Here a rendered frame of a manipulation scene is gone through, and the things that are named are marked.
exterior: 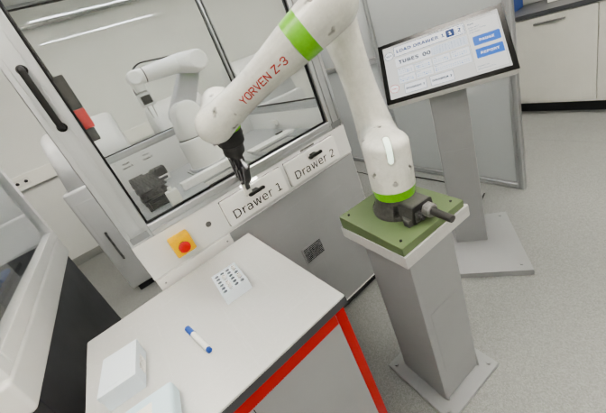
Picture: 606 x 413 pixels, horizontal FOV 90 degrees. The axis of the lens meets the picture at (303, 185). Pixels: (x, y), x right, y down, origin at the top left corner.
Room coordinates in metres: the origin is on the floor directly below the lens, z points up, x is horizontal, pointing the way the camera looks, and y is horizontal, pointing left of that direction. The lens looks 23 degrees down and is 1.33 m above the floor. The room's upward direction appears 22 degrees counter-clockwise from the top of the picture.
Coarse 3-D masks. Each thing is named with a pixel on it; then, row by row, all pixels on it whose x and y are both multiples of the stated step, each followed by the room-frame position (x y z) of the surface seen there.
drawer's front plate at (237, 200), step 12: (276, 168) 1.23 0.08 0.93; (264, 180) 1.18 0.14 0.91; (276, 180) 1.20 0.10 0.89; (240, 192) 1.13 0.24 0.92; (264, 192) 1.17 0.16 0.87; (276, 192) 1.19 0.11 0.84; (228, 204) 1.10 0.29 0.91; (240, 204) 1.12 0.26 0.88; (252, 204) 1.14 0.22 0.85; (264, 204) 1.16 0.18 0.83; (228, 216) 1.09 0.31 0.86; (240, 216) 1.11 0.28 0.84
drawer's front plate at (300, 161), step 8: (328, 136) 1.38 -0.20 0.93; (320, 144) 1.33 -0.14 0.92; (328, 144) 1.35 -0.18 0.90; (304, 152) 1.29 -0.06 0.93; (328, 152) 1.34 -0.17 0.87; (336, 152) 1.36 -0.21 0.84; (296, 160) 1.26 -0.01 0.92; (304, 160) 1.28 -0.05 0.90; (312, 160) 1.30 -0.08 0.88; (320, 160) 1.32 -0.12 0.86; (328, 160) 1.34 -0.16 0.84; (288, 168) 1.24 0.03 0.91; (296, 168) 1.25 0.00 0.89; (312, 168) 1.29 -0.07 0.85; (320, 168) 1.31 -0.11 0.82; (288, 176) 1.24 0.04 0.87; (304, 176) 1.27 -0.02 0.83; (296, 184) 1.24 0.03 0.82
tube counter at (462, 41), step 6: (462, 36) 1.34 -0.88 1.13; (444, 42) 1.37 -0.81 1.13; (450, 42) 1.36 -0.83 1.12; (456, 42) 1.34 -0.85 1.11; (462, 42) 1.33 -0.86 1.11; (432, 48) 1.39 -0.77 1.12; (438, 48) 1.37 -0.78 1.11; (444, 48) 1.36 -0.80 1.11; (450, 48) 1.34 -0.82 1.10; (426, 54) 1.39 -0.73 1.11; (432, 54) 1.38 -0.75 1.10
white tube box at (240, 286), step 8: (232, 264) 0.87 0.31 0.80; (224, 272) 0.84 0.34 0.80; (232, 272) 0.82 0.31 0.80; (240, 272) 0.80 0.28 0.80; (216, 280) 0.82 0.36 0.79; (224, 280) 0.80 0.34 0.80; (232, 280) 0.78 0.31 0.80; (240, 280) 0.77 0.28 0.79; (248, 280) 0.76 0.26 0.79; (224, 288) 0.77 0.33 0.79; (232, 288) 0.75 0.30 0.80; (240, 288) 0.75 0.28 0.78; (248, 288) 0.75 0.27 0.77; (224, 296) 0.73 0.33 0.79; (232, 296) 0.73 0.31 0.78
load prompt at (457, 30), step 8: (440, 32) 1.41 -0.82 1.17; (448, 32) 1.39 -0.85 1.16; (456, 32) 1.36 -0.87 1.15; (464, 32) 1.34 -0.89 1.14; (416, 40) 1.46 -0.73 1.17; (424, 40) 1.43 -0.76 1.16; (432, 40) 1.41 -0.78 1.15; (440, 40) 1.39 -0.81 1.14; (400, 48) 1.48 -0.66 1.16; (408, 48) 1.46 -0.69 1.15; (416, 48) 1.44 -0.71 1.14
